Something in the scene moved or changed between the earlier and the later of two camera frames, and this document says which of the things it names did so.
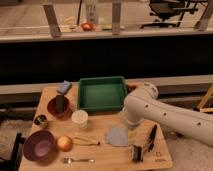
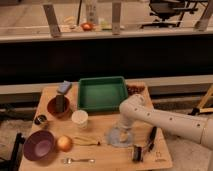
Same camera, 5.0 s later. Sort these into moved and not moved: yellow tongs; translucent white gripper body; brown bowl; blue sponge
Moved: translucent white gripper body
Not moved: brown bowl; yellow tongs; blue sponge
